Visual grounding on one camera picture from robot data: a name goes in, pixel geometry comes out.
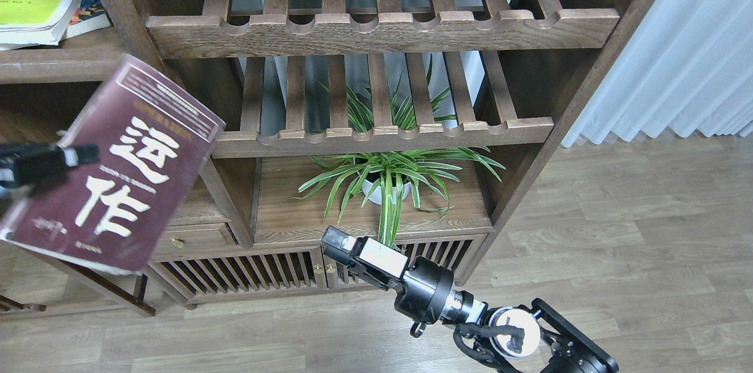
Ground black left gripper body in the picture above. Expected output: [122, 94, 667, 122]
[1, 142, 68, 197]

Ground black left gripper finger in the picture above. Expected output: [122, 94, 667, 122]
[62, 144, 100, 168]

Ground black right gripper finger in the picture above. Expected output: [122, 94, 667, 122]
[322, 226, 358, 261]

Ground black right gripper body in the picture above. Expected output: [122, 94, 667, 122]
[338, 237, 489, 324]

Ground maroon book white characters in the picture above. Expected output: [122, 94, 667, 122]
[2, 55, 226, 275]

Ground green cover picture book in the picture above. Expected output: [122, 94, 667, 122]
[62, 0, 111, 39]

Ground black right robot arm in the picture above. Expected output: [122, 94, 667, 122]
[322, 227, 619, 372]

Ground white plant pot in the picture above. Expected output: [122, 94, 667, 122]
[361, 177, 412, 206]

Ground green spider plant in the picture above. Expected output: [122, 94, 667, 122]
[288, 55, 505, 271]

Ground brass drawer knob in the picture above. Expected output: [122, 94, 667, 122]
[170, 236, 185, 249]

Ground dark wooden bookshelf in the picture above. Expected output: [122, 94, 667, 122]
[2, 0, 655, 308]

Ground white pleated curtain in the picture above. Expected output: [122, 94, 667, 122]
[562, 0, 752, 148]

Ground dark wooden chair frame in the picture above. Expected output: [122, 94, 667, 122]
[2, 244, 156, 320]

